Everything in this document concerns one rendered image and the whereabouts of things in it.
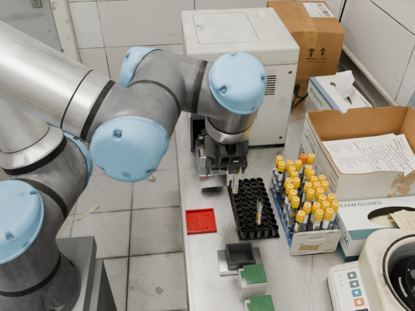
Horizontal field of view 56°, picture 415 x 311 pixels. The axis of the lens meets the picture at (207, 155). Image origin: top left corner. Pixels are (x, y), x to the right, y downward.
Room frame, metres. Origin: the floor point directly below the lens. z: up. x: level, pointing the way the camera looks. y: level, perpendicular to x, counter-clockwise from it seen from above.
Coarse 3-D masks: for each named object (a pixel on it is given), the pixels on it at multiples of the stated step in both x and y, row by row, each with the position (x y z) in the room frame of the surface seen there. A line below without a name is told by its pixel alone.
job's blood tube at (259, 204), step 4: (260, 196) 0.58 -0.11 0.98; (260, 200) 0.57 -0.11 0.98; (256, 204) 0.58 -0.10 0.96; (260, 204) 0.57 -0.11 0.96; (256, 208) 0.58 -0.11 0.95; (260, 208) 0.57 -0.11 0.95; (256, 212) 0.58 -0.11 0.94; (260, 212) 0.57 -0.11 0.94; (256, 216) 0.57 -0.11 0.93; (260, 216) 0.57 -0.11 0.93; (256, 220) 0.57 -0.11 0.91; (260, 220) 0.57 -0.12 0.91; (256, 224) 0.57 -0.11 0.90
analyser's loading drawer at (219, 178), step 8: (200, 160) 0.75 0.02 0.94; (200, 168) 0.74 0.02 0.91; (200, 176) 0.69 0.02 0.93; (208, 176) 0.70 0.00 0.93; (216, 176) 0.70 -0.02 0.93; (224, 176) 0.70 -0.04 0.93; (200, 184) 0.69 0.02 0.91; (208, 184) 0.70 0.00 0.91; (216, 184) 0.70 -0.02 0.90; (224, 184) 0.70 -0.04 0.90
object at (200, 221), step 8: (208, 208) 0.64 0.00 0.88; (192, 216) 0.62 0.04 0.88; (200, 216) 0.62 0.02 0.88; (208, 216) 0.62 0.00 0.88; (192, 224) 0.59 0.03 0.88; (200, 224) 0.59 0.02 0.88; (208, 224) 0.59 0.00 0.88; (192, 232) 0.57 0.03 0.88; (200, 232) 0.57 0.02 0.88; (208, 232) 0.57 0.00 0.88
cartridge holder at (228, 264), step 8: (232, 248) 0.51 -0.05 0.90; (240, 248) 0.51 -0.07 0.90; (248, 248) 0.51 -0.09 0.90; (256, 248) 0.52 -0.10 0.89; (224, 256) 0.50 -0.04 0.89; (232, 256) 0.50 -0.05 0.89; (240, 256) 0.50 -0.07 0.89; (248, 256) 0.50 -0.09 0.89; (256, 256) 0.50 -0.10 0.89; (224, 264) 0.48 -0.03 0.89; (232, 264) 0.46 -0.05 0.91; (240, 264) 0.47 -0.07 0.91; (248, 264) 0.47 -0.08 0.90; (224, 272) 0.46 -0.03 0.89; (232, 272) 0.46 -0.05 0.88
